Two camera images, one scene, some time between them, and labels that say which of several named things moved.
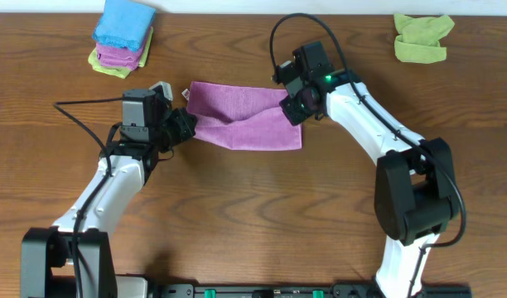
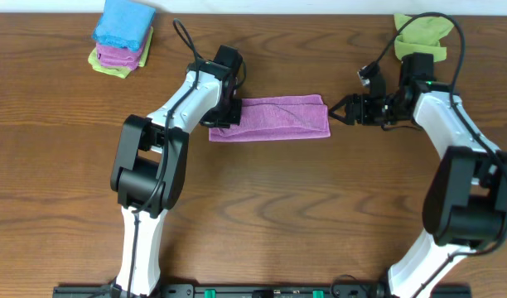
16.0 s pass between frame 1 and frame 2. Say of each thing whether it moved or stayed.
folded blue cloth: stayed
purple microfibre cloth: moved
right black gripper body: moved
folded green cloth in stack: stayed
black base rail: stayed
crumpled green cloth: stayed
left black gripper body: moved
